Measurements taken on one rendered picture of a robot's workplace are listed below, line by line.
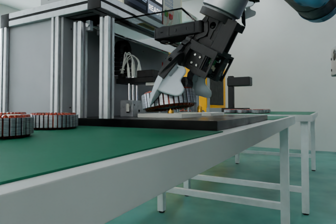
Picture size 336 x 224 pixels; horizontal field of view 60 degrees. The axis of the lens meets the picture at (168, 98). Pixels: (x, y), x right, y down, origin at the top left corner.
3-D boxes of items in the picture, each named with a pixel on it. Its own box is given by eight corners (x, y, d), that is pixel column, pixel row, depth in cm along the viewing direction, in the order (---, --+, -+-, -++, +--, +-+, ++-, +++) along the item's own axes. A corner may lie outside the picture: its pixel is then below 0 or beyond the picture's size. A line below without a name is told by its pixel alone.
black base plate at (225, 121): (267, 120, 120) (267, 114, 120) (217, 131, 64) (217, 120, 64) (167, 118, 142) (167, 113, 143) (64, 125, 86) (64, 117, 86)
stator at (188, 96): (206, 104, 61) (204, 87, 62) (176, 104, 52) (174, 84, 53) (164, 112, 68) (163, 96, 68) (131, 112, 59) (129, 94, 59)
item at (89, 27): (181, 60, 139) (181, 54, 139) (88, 29, 84) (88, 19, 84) (178, 60, 139) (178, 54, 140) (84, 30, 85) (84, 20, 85)
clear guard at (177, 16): (229, 44, 95) (228, 26, 96) (201, 26, 74) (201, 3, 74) (145, 53, 111) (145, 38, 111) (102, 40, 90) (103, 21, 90)
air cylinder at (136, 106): (145, 116, 101) (145, 100, 101) (132, 116, 94) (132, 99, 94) (133, 116, 103) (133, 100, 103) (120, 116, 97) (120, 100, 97)
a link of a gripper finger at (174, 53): (160, 74, 52) (192, 39, 54) (154, 70, 53) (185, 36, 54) (168, 87, 56) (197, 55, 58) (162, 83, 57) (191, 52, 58)
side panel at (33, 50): (64, 124, 88) (65, 18, 89) (56, 125, 85) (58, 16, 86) (7, 122, 101) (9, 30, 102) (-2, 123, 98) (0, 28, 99)
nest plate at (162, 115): (201, 116, 95) (201, 112, 95) (181, 118, 82) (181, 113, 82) (161, 116, 102) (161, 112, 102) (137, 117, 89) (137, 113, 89)
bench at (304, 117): (318, 170, 374) (317, 111, 376) (314, 218, 211) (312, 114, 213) (234, 162, 426) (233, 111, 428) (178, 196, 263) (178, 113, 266)
